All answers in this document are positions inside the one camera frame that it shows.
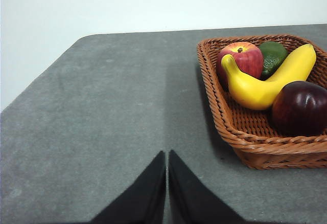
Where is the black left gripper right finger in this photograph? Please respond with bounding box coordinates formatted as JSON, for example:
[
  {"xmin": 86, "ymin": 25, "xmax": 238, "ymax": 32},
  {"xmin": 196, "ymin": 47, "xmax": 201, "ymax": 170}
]
[{"xmin": 168, "ymin": 149, "xmax": 244, "ymax": 224}]

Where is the brown wicker basket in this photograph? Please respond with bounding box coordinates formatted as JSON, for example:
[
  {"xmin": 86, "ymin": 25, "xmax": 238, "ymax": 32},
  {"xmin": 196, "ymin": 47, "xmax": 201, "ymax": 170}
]
[{"xmin": 196, "ymin": 34, "xmax": 327, "ymax": 170}]

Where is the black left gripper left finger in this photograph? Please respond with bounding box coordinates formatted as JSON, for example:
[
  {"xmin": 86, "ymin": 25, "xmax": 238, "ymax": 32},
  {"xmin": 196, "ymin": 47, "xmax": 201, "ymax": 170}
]
[{"xmin": 90, "ymin": 150, "xmax": 167, "ymax": 224}]

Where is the yellow banana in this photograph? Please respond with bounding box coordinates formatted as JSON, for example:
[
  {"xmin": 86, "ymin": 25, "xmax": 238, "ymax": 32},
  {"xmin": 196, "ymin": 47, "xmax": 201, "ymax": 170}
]
[{"xmin": 221, "ymin": 43, "xmax": 317, "ymax": 111}]

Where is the green avocado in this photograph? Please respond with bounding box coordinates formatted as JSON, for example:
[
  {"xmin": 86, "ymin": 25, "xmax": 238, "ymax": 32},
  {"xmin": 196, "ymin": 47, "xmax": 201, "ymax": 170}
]
[{"xmin": 258, "ymin": 41, "xmax": 289, "ymax": 81}]

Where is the red apple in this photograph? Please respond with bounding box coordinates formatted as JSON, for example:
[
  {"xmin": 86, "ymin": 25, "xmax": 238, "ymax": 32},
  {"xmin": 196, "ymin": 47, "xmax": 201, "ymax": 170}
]
[{"xmin": 216, "ymin": 41, "xmax": 264, "ymax": 92}]

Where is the dark red plum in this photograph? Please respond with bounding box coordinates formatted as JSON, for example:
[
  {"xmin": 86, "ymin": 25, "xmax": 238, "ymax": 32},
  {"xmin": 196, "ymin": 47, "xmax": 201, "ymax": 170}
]
[{"xmin": 271, "ymin": 80, "xmax": 327, "ymax": 137}]

